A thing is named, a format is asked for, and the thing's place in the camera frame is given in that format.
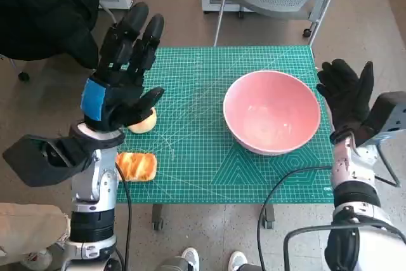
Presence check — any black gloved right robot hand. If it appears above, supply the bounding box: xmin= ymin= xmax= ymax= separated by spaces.
xmin=316 ymin=58 xmax=375 ymax=133

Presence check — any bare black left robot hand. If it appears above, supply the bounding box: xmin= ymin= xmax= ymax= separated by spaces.
xmin=81 ymin=1 xmax=166 ymax=132

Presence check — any round bread bun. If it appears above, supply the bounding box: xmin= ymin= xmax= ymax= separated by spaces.
xmin=126 ymin=107 xmax=158 ymax=135

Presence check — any rectangular toasted bread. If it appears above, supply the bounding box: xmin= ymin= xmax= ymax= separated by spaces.
xmin=115 ymin=152 xmax=158 ymax=182

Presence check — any pink bowl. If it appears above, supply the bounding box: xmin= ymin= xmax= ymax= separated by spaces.
xmin=223 ymin=70 xmax=322 ymax=157

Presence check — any green cutting mat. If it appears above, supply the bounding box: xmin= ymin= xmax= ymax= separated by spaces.
xmin=115 ymin=45 xmax=336 ymax=204

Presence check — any grey chair leg with caster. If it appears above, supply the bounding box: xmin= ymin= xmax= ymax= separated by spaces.
xmin=99 ymin=3 xmax=117 ymax=26

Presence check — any person in black coat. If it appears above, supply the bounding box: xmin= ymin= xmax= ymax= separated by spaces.
xmin=0 ymin=0 xmax=101 ymax=70

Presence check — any black table foot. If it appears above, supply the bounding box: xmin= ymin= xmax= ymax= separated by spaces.
xmin=263 ymin=204 xmax=275 ymax=230
xmin=151 ymin=204 xmax=164 ymax=231

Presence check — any white shoe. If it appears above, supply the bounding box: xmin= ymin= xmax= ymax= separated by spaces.
xmin=228 ymin=251 xmax=248 ymax=271
xmin=181 ymin=247 xmax=200 ymax=271

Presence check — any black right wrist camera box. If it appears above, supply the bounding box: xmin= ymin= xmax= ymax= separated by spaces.
xmin=354 ymin=91 xmax=406 ymax=149

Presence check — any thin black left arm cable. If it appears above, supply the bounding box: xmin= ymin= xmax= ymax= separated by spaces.
xmin=115 ymin=164 xmax=133 ymax=271

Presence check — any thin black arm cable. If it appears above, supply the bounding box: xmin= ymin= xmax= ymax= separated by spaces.
xmin=256 ymin=165 xmax=332 ymax=271
xmin=115 ymin=164 xmax=133 ymax=271

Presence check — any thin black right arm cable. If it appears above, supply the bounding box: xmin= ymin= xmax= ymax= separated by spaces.
xmin=256 ymin=165 xmax=332 ymax=271

